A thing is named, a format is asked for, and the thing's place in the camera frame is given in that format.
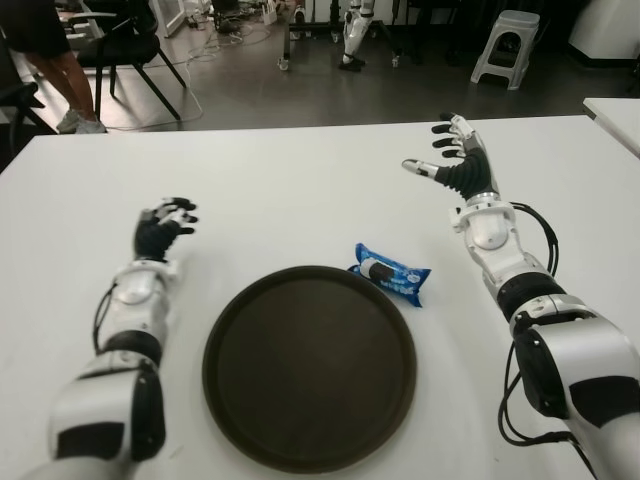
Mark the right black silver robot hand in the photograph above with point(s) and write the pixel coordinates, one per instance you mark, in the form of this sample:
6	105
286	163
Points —
472	172

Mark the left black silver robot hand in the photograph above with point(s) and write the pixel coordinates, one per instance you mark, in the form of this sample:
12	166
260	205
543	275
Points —
152	237

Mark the blue Oreo cookie packet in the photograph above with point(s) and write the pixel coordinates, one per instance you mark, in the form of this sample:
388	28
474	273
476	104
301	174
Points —
395	280

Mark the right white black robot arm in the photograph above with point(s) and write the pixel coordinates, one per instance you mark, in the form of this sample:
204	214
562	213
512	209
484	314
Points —
492	232

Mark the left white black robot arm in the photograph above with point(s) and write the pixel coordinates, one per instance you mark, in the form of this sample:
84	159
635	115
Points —
135	290

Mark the clear floor mat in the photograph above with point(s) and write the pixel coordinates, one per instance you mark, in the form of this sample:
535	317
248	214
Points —
185	107

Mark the white plastic stool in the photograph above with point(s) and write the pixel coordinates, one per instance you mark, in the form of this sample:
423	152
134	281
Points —
515	22

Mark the white side table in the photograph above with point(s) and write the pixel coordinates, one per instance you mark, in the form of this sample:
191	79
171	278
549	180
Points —
620	120

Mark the black chair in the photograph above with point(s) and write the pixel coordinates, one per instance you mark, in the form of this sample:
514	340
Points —
17	97
125	50

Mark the white cabinet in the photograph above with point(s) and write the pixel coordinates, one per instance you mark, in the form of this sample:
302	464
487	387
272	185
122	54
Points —
605	30

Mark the round dark brown tray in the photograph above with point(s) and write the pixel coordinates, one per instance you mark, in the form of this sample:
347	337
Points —
310	370

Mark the person in black shorts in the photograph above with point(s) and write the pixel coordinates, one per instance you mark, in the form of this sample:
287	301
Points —
40	25

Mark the white bag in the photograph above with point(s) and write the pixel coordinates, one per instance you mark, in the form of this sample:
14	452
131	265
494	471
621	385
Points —
269	12

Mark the black wheeled gantry frame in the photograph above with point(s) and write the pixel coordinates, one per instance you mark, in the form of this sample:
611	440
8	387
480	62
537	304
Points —
286	45

